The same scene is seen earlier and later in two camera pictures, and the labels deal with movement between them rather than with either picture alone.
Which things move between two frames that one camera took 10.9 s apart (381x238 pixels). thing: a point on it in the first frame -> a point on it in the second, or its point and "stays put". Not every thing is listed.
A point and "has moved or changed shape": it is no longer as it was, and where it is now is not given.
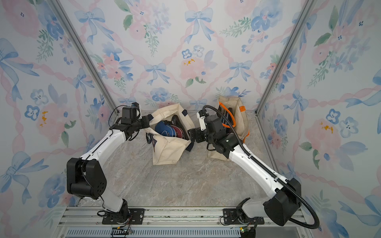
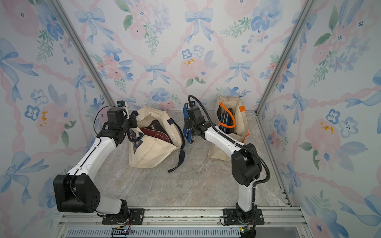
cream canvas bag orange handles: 234,108 stays put
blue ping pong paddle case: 162,128 -> 188,133
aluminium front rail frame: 175,222 stays put
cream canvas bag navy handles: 167,149 has moved or changed shape
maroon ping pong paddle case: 178,132 -> 155,134
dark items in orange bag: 228,114 stays put
